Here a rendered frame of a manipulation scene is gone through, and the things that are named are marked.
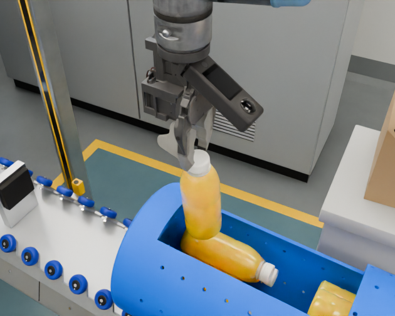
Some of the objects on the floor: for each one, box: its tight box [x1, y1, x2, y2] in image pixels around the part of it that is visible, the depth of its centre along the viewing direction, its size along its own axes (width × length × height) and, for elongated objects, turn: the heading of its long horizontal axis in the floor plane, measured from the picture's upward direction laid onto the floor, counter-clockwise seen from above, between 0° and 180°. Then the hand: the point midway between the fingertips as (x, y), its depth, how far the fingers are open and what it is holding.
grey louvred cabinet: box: [0, 0, 365, 183], centre depth 265 cm, size 54×215×145 cm, turn 63°
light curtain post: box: [16, 0, 95, 209], centre depth 159 cm, size 6×6×170 cm
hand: (197, 158), depth 75 cm, fingers closed on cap, 4 cm apart
